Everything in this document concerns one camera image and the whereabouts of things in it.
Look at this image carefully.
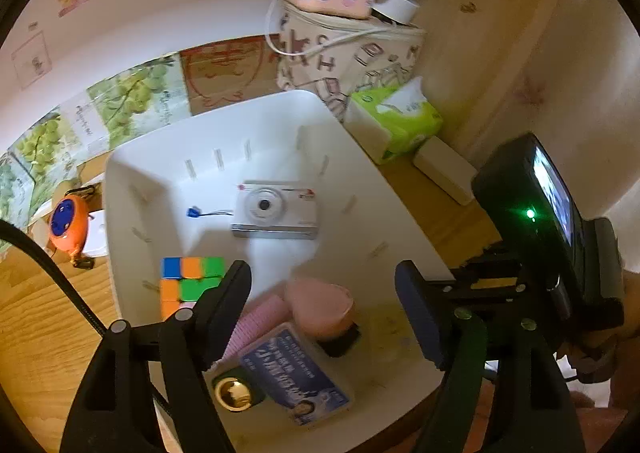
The silver compact camera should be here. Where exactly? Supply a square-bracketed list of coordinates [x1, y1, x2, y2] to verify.
[186, 180, 321, 240]

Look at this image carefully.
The white plastic bin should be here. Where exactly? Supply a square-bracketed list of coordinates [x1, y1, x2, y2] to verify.
[102, 90, 456, 434]

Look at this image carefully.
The orange cable reel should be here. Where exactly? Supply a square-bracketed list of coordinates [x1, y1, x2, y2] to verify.
[47, 188, 98, 269]

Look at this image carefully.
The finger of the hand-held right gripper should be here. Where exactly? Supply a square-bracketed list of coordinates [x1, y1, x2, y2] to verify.
[442, 243, 531, 306]

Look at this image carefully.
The white tape roll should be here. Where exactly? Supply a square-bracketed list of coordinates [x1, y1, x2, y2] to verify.
[372, 0, 421, 26]

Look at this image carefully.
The black power adapter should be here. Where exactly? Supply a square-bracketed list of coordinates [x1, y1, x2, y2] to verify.
[317, 323, 363, 359]

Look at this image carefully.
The clear box blue label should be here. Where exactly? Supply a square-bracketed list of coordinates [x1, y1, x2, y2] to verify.
[240, 325, 356, 429]

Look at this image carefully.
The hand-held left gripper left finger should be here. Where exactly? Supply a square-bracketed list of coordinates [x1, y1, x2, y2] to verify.
[59, 260, 252, 453]

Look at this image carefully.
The person's right hand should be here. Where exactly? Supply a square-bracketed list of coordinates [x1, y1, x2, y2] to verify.
[562, 270, 640, 414]

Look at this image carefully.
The pink oval case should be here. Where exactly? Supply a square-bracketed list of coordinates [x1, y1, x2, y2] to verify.
[227, 295, 296, 369]

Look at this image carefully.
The pink frame wall sticker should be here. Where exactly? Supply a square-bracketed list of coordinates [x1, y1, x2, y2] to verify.
[10, 30, 53, 91]

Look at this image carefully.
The cardboard box red print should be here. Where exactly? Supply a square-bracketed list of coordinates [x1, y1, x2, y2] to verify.
[179, 35, 281, 116]

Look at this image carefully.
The pink round container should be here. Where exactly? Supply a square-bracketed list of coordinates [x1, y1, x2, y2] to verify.
[285, 280, 357, 340]

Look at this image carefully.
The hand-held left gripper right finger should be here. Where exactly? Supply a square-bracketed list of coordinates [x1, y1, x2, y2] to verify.
[394, 260, 586, 453]

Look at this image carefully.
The black cable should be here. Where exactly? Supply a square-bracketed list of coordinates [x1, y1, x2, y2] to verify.
[0, 218, 171, 409]

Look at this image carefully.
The gold round metal object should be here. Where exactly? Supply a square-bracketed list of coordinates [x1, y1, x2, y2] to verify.
[212, 368, 266, 414]

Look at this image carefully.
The green tissue pack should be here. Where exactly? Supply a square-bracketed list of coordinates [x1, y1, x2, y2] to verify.
[345, 78, 443, 166]

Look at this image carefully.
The multicoloured puzzle cube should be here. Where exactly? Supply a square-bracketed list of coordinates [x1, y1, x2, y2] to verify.
[160, 257, 226, 321]

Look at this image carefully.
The white rectangular case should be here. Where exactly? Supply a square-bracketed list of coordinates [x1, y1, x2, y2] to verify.
[412, 137, 478, 206]

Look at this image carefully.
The printed canvas bag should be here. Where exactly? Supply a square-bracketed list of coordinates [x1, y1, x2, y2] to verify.
[275, 0, 426, 124]

